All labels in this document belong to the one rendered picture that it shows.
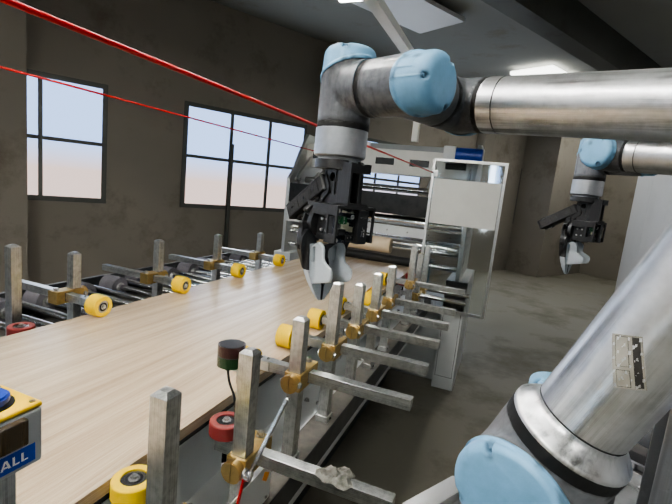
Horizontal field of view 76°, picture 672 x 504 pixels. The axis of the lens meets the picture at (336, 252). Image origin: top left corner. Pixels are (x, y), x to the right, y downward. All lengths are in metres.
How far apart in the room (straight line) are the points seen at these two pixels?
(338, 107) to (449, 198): 2.73
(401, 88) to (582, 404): 0.38
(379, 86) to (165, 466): 0.66
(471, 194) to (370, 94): 2.75
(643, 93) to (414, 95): 0.23
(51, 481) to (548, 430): 0.85
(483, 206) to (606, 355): 2.89
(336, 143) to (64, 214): 4.63
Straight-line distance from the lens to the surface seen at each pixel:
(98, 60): 5.22
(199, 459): 1.35
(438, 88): 0.55
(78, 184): 5.10
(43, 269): 5.20
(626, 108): 0.57
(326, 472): 1.05
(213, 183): 5.46
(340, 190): 0.61
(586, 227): 1.29
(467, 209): 3.30
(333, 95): 0.62
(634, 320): 0.43
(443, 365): 3.56
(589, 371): 0.44
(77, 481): 1.01
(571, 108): 0.59
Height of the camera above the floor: 1.48
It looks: 9 degrees down
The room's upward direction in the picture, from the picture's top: 6 degrees clockwise
